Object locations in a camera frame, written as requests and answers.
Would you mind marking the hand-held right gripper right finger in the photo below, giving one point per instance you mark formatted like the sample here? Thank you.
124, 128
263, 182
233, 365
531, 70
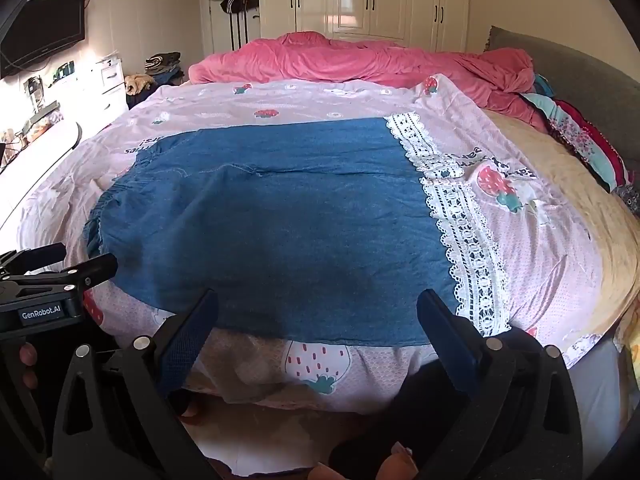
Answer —
447, 340

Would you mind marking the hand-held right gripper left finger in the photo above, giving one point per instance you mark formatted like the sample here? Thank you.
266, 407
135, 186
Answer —
187, 340

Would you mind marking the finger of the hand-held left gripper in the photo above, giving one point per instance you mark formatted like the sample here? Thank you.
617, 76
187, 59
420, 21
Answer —
35, 256
95, 267

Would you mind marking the blue denim pants lace trim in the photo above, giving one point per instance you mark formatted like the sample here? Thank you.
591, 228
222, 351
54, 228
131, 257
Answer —
280, 220

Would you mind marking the person's left hand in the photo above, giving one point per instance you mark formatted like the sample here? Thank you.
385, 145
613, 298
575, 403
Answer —
27, 356

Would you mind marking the white drawer cabinet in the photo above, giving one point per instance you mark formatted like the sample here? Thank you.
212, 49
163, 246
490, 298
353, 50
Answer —
112, 90

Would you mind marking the beige crumpled cloth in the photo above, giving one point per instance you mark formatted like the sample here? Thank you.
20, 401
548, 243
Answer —
137, 84

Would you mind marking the beige bed sheet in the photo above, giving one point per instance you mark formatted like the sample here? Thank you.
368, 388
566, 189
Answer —
565, 170

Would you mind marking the pile of folded clothes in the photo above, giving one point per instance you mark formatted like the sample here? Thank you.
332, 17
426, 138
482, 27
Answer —
162, 62

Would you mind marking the black television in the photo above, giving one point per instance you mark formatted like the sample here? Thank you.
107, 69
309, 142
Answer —
40, 30

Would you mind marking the colourful floral cloth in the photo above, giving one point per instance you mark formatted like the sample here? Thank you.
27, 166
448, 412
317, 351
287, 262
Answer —
575, 130

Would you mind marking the white door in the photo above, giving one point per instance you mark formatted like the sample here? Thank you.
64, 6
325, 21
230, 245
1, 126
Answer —
215, 25

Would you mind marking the pink strawberry print blanket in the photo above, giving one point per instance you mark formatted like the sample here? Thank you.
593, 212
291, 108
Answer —
320, 100

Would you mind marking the pink duvet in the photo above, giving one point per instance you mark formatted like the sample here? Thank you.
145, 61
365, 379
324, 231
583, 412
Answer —
350, 60

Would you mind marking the grey padded headboard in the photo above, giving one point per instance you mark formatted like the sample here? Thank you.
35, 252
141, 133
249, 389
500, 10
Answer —
575, 70

